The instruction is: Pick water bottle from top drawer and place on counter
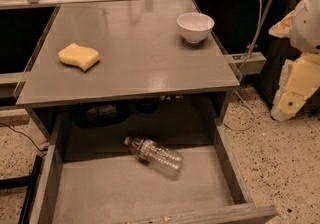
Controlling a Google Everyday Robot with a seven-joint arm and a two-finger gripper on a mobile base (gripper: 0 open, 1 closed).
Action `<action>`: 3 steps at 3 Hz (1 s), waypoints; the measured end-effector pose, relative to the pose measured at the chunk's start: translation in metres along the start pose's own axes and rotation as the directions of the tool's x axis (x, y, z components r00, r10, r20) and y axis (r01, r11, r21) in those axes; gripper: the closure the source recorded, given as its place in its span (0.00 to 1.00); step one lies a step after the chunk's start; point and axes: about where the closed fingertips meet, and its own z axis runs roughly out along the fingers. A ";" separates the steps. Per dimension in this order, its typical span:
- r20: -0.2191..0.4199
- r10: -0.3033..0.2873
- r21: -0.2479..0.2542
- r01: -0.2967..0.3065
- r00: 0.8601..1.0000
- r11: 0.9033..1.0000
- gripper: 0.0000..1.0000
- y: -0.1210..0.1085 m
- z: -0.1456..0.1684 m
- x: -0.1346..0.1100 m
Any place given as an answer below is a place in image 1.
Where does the black floor cable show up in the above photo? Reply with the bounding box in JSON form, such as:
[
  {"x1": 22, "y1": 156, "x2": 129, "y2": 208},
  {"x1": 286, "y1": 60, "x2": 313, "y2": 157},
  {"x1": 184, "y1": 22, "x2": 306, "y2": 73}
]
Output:
[{"x1": 0, "y1": 121, "x2": 48, "y2": 156}]

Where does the yellow sponge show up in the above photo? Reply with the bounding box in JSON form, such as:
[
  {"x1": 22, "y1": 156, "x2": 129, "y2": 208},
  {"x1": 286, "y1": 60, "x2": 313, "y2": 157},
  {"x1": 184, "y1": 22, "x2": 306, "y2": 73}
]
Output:
[{"x1": 58, "y1": 43, "x2": 100, "y2": 72}]

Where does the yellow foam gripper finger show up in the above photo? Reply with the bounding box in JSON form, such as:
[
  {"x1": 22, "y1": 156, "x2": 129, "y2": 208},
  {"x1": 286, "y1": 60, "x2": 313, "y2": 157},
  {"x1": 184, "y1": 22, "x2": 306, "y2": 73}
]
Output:
[
  {"x1": 268, "y1": 11, "x2": 293, "y2": 38},
  {"x1": 271, "y1": 53, "x2": 320, "y2": 121}
]

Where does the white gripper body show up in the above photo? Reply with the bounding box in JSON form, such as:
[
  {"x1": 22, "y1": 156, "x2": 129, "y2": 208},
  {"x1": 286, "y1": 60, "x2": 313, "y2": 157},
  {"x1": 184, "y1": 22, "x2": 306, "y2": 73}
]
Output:
[{"x1": 290, "y1": 0, "x2": 320, "y2": 53}]

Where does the grey cabinet counter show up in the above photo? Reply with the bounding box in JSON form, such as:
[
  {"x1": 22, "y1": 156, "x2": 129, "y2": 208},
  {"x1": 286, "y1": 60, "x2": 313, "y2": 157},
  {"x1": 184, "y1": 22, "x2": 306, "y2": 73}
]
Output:
[{"x1": 13, "y1": 0, "x2": 242, "y2": 136}]

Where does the clear plastic water bottle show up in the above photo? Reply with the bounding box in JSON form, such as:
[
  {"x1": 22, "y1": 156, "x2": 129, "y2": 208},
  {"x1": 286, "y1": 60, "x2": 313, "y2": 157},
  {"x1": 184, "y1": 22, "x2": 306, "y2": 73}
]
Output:
[{"x1": 124, "y1": 136, "x2": 184, "y2": 176}]

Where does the white ceramic bowl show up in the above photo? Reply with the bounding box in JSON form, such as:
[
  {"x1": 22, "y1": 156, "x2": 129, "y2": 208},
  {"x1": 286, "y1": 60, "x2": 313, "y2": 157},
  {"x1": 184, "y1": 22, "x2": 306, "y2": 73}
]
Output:
[{"x1": 177, "y1": 12, "x2": 215, "y2": 43}]

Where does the white power cable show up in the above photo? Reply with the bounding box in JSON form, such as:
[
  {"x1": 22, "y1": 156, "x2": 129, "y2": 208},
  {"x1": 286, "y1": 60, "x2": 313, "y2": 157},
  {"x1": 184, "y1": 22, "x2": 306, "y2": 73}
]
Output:
[{"x1": 222, "y1": 0, "x2": 264, "y2": 132}]

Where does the open grey top drawer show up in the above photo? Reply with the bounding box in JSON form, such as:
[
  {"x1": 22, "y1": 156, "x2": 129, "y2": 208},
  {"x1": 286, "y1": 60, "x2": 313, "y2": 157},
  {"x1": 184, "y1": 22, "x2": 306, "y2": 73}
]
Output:
[{"x1": 30, "y1": 111, "x2": 277, "y2": 224}]

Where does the black floor bracket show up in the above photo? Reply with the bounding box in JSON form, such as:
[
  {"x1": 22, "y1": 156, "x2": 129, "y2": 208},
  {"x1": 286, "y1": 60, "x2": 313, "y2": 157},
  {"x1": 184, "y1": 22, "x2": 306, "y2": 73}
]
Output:
[{"x1": 0, "y1": 154, "x2": 44, "y2": 224}]

